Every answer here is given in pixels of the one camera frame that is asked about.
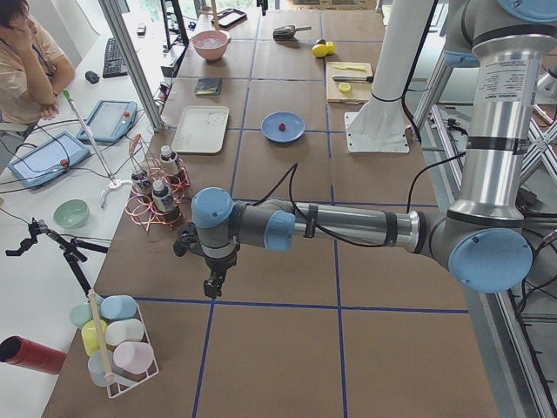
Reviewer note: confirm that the metal ice scoop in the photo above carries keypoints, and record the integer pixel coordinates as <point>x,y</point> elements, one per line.
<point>288,31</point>

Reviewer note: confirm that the white plastic cup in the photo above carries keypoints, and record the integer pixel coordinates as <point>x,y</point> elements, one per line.
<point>124,330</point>

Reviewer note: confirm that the yellow plastic knife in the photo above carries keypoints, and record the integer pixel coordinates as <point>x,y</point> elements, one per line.
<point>350,67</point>

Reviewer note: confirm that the black computer mouse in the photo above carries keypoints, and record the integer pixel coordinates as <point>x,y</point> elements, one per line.
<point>92,77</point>

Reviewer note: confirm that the wooden paper towel stand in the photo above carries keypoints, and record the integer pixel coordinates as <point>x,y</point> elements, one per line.
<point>214,12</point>

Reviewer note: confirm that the light blue plastic cup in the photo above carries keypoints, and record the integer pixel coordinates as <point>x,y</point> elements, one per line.
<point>96,370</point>

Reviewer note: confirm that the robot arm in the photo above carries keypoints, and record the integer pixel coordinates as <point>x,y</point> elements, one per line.
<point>478,238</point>

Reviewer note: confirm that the wooden cutting board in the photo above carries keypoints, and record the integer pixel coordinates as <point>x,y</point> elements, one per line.
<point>360,92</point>

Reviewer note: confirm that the black camera tripod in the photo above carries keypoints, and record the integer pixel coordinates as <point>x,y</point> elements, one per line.
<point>70,249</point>

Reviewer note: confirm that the aluminium frame post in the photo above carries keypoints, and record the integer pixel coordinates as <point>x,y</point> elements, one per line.
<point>115,21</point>

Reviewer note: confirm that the yellow lemon small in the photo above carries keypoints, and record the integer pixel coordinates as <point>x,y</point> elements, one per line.
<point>330,47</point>

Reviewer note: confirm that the tea bottle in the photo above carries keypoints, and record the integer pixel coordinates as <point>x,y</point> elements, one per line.
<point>170,162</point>
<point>165,203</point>
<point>142,185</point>

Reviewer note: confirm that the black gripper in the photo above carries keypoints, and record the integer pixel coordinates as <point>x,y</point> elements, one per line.
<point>219,266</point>

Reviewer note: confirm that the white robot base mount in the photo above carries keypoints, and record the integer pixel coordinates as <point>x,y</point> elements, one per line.
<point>380,126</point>

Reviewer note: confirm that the red cylinder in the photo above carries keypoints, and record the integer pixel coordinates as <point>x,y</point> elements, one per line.
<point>18,351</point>

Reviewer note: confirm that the tea bottle front left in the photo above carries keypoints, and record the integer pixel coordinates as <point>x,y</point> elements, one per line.
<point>165,203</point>

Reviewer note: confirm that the half lemon slice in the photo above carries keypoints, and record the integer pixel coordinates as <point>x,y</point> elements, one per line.
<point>344,87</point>

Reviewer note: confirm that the copper wire bottle rack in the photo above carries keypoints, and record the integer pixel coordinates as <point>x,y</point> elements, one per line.
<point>143,214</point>

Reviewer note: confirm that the blue teach pendant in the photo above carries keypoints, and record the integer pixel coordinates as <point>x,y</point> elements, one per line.
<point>110,119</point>
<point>44,163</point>

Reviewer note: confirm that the white grabber stick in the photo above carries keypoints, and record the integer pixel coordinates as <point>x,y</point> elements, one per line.
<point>114,183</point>

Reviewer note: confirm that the cream bear tray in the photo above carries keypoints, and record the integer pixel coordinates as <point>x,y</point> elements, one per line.
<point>201,129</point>

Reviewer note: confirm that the black keyboard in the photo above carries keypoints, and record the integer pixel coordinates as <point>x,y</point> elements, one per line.
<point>114,64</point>

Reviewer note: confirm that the pink plastic cup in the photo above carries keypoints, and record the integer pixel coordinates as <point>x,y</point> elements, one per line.
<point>133,356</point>

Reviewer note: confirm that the white wire cup rack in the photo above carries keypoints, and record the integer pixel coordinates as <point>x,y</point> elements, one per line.
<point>121,381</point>

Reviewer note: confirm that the yellow plastic cup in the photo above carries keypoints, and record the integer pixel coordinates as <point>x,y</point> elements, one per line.
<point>89,338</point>

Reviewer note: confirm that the blue teach pendant far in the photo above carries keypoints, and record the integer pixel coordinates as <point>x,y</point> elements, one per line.
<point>110,119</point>

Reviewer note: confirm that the tea bottle right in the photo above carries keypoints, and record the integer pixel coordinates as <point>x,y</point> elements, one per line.
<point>170,162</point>

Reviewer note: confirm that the green bowl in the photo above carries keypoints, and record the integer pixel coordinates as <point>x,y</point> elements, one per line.
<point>72,214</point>

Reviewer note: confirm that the blue plastic plate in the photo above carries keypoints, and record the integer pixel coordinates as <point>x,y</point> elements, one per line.
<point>295,127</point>

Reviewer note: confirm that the mint plastic cup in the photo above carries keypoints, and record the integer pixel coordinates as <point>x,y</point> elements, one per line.
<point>80,315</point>

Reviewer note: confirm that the yellow lemon large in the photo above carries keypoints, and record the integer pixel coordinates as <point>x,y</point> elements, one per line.
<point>320,50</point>

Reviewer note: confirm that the pink bowl with ice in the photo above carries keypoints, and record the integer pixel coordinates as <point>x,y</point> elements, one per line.
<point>211,44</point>

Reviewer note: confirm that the tea bottle middle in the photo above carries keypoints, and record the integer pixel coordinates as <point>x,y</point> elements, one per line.
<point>142,185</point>

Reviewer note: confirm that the seated person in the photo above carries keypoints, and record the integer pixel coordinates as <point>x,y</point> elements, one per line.
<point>34,69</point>

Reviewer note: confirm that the blue teach pendant near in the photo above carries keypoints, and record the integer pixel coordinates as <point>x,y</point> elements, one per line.
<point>44,163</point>

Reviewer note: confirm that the steel knife handle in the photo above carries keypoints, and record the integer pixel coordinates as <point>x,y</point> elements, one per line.
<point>353,79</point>

